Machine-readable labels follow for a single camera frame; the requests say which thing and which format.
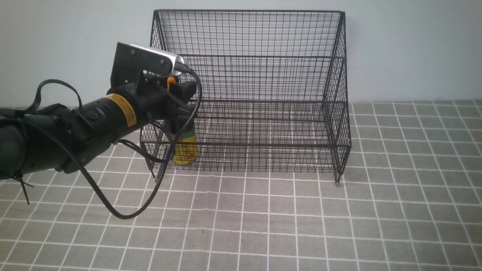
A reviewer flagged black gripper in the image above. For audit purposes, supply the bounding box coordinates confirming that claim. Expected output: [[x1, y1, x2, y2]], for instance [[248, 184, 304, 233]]
[[136, 72, 197, 122]]

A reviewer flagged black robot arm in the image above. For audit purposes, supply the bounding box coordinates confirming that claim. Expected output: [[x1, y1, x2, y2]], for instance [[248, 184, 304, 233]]
[[0, 75, 197, 180]]

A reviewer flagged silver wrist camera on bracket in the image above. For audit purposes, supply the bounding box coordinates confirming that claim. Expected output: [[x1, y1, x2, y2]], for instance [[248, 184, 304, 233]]
[[110, 42, 186, 88]]

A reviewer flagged black wire mesh shelf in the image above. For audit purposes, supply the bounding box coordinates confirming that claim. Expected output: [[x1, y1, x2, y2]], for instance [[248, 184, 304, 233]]
[[147, 9, 352, 184]]

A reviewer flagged black camera cable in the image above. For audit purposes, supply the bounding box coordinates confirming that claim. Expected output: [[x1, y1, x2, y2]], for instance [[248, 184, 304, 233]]
[[23, 64, 203, 220]]

